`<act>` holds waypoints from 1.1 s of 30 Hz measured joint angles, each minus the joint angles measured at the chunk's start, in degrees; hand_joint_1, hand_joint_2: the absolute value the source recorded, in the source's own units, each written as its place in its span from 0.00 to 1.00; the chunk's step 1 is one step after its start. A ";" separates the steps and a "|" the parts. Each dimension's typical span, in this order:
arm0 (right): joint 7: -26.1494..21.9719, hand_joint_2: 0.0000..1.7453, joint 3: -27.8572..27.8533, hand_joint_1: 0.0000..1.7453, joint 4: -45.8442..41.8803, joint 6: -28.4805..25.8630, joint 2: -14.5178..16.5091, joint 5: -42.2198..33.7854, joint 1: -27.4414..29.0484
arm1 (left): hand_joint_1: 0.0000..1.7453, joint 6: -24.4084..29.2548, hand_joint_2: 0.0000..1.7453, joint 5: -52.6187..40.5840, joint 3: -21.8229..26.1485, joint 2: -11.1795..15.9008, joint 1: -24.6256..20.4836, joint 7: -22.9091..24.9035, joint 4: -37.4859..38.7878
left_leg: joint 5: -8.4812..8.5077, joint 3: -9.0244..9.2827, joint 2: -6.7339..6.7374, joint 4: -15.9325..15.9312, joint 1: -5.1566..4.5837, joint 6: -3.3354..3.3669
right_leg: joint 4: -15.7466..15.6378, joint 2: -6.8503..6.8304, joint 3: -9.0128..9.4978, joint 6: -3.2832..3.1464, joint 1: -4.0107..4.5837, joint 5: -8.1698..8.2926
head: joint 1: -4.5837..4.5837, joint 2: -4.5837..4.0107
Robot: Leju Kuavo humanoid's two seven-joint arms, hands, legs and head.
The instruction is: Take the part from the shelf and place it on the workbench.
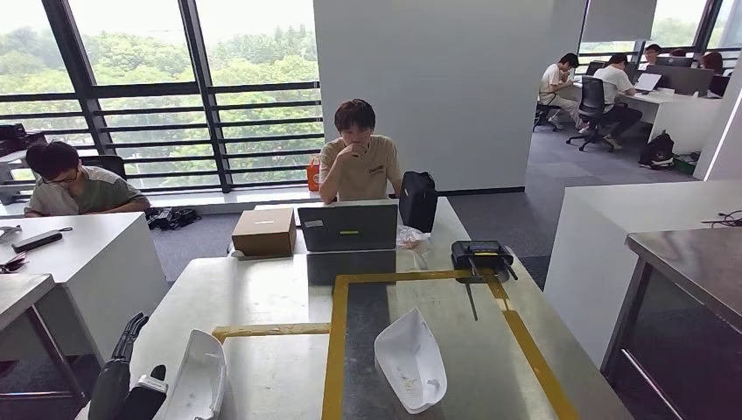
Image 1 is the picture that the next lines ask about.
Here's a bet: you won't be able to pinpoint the white plastic shell part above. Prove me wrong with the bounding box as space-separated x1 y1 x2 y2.
151 329 228 420
373 306 449 417

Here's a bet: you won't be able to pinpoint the black bag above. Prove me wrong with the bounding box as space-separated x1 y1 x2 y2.
398 170 439 235

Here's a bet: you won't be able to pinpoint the brown cardboard box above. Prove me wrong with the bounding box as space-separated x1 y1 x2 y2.
231 206 298 260

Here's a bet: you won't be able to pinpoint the black gear bundle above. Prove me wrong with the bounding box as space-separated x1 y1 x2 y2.
144 206 203 232

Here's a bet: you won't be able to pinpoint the person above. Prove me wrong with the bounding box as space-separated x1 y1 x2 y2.
23 140 152 219
317 97 404 205
698 51 732 99
637 43 663 72
591 52 645 152
537 52 583 130

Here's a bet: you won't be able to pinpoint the black backpack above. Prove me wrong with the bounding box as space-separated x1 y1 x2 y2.
637 129 676 171

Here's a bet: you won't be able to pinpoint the clear plastic bag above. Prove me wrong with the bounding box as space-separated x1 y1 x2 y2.
396 224 433 251

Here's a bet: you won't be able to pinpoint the black remote control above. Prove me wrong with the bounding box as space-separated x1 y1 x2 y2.
10 227 75 255

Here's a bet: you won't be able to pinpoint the black equipment cases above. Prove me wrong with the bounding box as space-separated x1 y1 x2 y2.
0 122 49 158

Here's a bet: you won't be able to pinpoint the black cable bundle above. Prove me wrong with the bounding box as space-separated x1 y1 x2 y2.
700 209 742 228

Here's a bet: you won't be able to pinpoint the grey laptop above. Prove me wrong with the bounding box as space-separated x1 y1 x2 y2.
297 199 400 254
633 72 664 94

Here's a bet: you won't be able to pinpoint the white office desk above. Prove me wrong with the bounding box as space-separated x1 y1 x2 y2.
614 87 723 157
0 211 171 363

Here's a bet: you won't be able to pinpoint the orange paper bag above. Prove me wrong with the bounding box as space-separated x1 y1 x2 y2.
305 155 322 193

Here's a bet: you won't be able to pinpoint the stainless steel table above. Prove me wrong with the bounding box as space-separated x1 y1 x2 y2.
0 272 88 407
599 226 742 420

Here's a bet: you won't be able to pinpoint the black router with antennas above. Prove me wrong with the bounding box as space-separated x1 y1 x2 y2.
450 239 520 323

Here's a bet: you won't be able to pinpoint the black window frame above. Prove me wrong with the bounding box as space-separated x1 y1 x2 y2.
0 0 326 195

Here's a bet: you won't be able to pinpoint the stainless steel workbench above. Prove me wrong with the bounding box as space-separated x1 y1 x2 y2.
73 197 636 420

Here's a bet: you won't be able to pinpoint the white counter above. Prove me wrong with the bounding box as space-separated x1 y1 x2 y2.
543 178 742 369

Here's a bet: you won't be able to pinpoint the grey desk partition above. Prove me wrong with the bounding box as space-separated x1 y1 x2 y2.
644 63 717 97

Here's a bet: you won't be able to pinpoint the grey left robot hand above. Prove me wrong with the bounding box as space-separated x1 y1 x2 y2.
87 311 171 420

